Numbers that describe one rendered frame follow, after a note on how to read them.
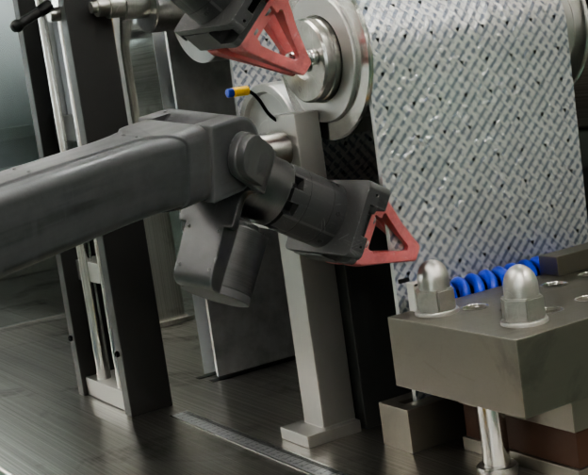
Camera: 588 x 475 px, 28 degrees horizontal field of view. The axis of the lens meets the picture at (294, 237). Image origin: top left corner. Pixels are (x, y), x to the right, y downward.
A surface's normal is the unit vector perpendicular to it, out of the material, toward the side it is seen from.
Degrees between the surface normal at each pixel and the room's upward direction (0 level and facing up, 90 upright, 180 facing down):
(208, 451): 0
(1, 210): 98
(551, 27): 90
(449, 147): 90
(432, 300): 90
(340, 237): 60
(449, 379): 90
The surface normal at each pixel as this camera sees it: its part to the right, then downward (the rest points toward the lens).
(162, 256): 0.51, 0.04
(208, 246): -0.45, -0.22
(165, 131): -0.01, -0.95
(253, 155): 0.86, 0.14
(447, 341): -0.84, 0.19
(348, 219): -0.80, -0.33
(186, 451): -0.14, -0.98
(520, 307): -0.48, 0.18
